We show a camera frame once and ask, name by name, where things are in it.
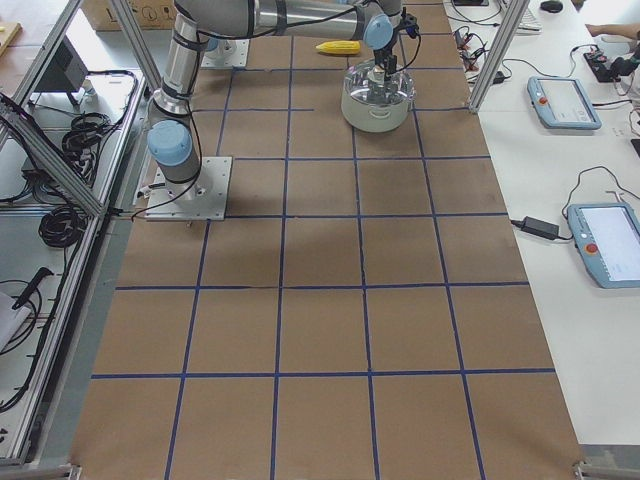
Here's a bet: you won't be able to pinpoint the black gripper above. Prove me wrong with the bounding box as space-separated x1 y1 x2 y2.
375 46 396 70

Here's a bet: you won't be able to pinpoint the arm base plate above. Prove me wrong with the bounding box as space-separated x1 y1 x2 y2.
201 38 250 70
143 157 233 221

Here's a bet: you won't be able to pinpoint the blue teach pendant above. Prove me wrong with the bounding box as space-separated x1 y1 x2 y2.
567 202 639 289
527 77 602 131

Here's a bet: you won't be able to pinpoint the near blue teach pendant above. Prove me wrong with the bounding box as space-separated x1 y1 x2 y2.
567 202 639 289

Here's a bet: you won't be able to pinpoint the black electronics board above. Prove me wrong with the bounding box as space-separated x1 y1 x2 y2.
583 48 636 83

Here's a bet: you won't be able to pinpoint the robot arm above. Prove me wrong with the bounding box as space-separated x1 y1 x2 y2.
147 1 417 203

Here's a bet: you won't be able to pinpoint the glass pot lid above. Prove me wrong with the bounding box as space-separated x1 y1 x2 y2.
343 60 415 106

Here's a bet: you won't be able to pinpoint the pale green cooking pot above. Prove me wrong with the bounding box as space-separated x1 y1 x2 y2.
341 89 414 133

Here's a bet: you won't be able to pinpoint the brown paper table mat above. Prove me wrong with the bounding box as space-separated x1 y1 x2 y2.
71 1 581 479

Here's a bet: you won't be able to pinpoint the aluminium frame rail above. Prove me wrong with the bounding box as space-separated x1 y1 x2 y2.
1 1 161 217

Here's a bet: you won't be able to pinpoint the coiled black cables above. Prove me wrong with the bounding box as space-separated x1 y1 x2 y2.
39 112 109 250

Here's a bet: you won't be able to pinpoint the black power brick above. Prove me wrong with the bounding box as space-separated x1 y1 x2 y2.
520 216 559 240

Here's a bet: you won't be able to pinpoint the far blue teach pendant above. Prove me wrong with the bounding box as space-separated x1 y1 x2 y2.
527 77 602 131

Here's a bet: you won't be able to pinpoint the cardboard box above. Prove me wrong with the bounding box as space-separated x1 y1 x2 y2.
81 0 177 31

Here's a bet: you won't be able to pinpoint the aluminium frame post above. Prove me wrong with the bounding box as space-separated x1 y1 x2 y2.
468 0 529 114

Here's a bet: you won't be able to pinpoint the yellow corn cob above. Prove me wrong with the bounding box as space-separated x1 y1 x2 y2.
315 40 361 56

